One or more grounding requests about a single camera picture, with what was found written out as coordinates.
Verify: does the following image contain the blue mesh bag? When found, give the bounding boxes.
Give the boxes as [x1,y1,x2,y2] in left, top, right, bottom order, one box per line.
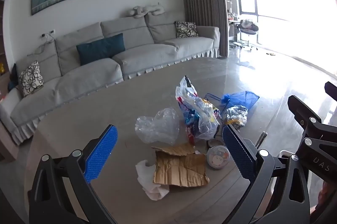
[205,91,260,119]

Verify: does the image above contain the office chair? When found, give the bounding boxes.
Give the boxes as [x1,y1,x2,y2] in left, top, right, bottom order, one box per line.
[235,19,260,51]

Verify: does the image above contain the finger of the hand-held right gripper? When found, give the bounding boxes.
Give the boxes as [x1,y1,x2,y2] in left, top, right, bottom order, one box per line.
[324,81,337,102]
[288,94,337,139]

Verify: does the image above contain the white cable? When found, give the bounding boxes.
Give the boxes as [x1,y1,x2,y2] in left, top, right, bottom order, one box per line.
[27,34,55,56]

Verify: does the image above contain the grey metal handle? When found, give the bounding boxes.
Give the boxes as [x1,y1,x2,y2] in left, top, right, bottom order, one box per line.
[256,132,268,149]

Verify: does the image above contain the dark cloth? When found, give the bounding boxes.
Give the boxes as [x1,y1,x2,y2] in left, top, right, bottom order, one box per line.
[7,63,19,92]

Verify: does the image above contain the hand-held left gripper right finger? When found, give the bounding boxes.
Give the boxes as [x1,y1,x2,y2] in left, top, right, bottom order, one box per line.
[222,123,312,224]

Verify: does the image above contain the white tissue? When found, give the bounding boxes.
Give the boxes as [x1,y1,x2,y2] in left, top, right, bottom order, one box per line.
[135,159,170,201]

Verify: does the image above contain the grey fabric sofa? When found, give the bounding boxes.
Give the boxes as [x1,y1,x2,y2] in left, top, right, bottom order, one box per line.
[0,12,221,146]

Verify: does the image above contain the white desk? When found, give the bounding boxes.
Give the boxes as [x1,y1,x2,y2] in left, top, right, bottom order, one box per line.
[227,0,241,48]

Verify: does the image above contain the floral pillow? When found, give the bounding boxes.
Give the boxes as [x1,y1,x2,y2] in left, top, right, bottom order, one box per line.
[18,60,44,97]
[174,21,199,38]

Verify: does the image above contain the torn cardboard piece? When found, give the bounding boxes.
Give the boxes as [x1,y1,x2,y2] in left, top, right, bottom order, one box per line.
[151,142,210,186]

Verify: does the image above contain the round cartoon lid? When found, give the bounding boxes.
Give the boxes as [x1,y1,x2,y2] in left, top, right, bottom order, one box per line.
[206,145,233,170]

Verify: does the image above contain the large window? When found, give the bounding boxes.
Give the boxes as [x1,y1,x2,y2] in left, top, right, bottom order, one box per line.
[235,0,337,74]

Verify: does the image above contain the clear plastic bag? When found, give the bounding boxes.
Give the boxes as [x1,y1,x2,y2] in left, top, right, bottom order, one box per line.
[135,107,180,145]

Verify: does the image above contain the grey curtain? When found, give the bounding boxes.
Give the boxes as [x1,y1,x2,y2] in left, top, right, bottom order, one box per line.
[178,0,229,58]

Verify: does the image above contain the teal pillow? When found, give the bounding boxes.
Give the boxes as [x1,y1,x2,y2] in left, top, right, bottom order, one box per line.
[76,33,126,66]

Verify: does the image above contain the foil wrapper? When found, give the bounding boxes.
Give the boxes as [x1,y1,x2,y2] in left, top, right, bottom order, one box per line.
[222,105,249,130]

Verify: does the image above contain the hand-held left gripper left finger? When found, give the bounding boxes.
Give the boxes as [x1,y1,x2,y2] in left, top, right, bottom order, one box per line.
[28,124,119,224]

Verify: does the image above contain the colourful plastic snack bag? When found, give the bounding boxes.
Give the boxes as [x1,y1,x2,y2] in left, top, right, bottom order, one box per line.
[175,76,222,146]

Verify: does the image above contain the white knot pillow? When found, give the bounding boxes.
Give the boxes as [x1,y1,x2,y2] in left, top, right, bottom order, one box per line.
[129,3,166,19]

